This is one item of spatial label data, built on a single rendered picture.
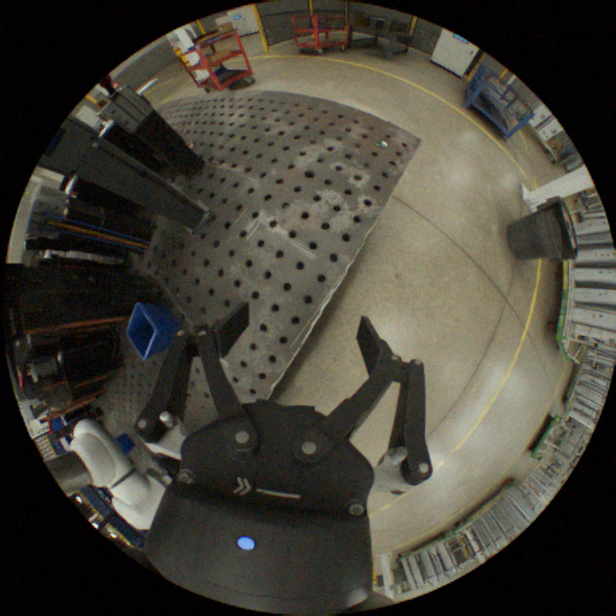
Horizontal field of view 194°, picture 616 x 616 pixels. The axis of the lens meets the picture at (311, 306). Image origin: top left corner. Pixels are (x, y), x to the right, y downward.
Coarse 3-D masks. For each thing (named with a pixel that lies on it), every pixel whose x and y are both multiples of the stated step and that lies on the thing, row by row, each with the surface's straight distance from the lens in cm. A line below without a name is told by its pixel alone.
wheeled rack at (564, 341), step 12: (564, 264) 329; (564, 276) 320; (564, 288) 312; (564, 300) 305; (564, 312) 300; (552, 324) 297; (564, 324) 304; (564, 336) 288; (600, 336) 378; (564, 348) 332; (612, 348) 280; (564, 360) 379; (576, 360) 363
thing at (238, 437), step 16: (208, 336) 15; (208, 352) 13; (208, 368) 12; (208, 384) 11; (224, 384) 10; (224, 400) 9; (224, 416) 9; (240, 416) 8; (224, 432) 8; (240, 432) 8; (256, 432) 8; (240, 448) 8; (256, 448) 8
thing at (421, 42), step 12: (348, 12) 747; (372, 12) 726; (384, 12) 718; (396, 12) 710; (408, 24) 699; (420, 24) 695; (432, 24) 692; (384, 36) 718; (420, 36) 694; (432, 36) 690; (420, 48) 696; (432, 48) 693; (480, 60) 683; (468, 72) 689
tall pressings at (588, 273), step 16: (576, 224) 384; (592, 224) 379; (592, 240) 392; (608, 240) 393; (592, 256) 377; (608, 256) 377; (576, 272) 366; (592, 272) 363; (608, 272) 363; (576, 288) 354; (592, 288) 358; (608, 288) 380; (576, 304) 369; (592, 304) 348; (608, 304) 348; (576, 320) 336; (592, 320) 332; (608, 320) 333
